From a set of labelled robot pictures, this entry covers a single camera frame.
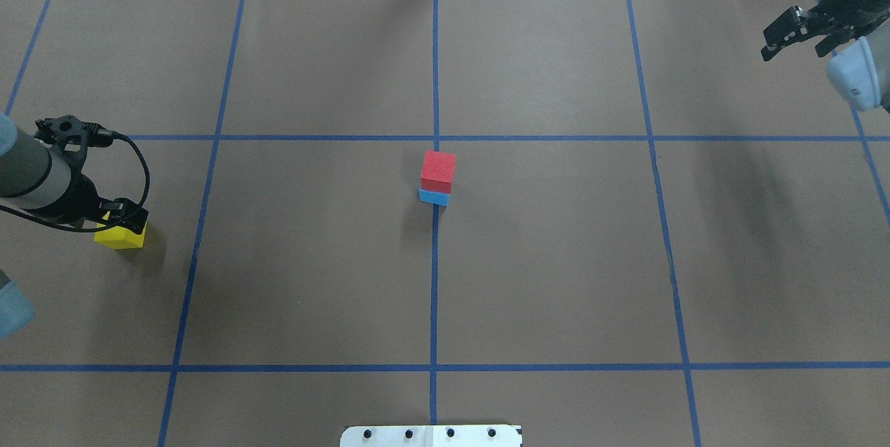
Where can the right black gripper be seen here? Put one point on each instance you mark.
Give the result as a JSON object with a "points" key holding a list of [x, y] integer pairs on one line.
{"points": [[843, 0]]}

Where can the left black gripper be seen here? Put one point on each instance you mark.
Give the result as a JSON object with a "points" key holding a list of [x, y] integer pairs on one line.
{"points": [[78, 201]]}

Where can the yellow wooden cube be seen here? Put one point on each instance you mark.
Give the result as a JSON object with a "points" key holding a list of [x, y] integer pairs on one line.
{"points": [[121, 238]]}

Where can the red wooden cube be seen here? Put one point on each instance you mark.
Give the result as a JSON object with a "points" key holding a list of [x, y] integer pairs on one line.
{"points": [[438, 172]]}

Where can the blue wooden cube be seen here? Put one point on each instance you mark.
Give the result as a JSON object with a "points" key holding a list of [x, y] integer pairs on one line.
{"points": [[434, 198]]}

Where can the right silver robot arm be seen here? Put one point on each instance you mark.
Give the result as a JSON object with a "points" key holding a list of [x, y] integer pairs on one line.
{"points": [[860, 72]]}

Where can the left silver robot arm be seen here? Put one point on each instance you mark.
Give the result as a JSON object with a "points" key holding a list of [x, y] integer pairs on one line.
{"points": [[42, 181]]}

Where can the white camera mast base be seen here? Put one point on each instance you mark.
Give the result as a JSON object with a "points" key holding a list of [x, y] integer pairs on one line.
{"points": [[433, 435]]}

